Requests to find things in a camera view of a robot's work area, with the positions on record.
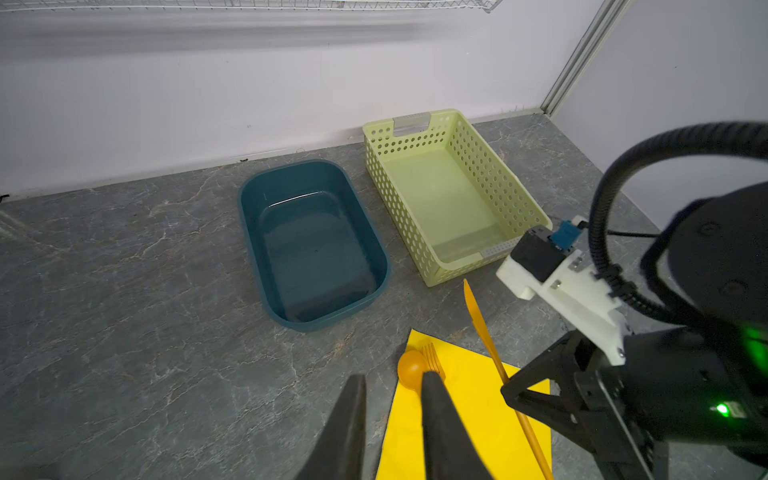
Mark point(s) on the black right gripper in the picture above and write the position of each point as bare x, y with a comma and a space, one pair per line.
675, 386

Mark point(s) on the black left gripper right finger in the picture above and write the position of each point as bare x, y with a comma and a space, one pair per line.
448, 450

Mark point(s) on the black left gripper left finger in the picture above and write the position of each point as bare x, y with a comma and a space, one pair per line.
339, 450

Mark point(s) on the yellow paper napkin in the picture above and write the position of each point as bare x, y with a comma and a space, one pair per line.
474, 386

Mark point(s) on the orange plastic spoon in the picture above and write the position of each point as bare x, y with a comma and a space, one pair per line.
411, 367

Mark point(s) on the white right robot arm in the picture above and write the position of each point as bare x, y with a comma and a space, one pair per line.
709, 266

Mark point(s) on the dark teal plastic tub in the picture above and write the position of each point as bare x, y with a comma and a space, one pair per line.
316, 256

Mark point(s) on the light green perforated basket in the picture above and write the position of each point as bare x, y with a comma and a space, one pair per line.
455, 203

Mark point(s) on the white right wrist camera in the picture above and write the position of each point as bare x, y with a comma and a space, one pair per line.
546, 264

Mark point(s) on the aluminium frame corner post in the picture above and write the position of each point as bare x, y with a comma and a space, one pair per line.
605, 20

